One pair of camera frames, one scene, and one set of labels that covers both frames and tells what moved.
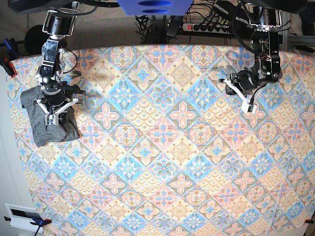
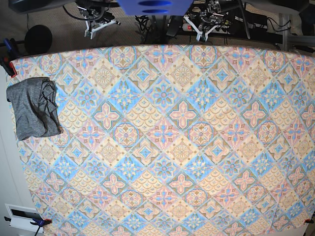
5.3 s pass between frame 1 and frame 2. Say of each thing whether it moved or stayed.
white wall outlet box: stayed
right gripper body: moved
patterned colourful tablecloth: stayed
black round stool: stayed
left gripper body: moved
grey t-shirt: moved
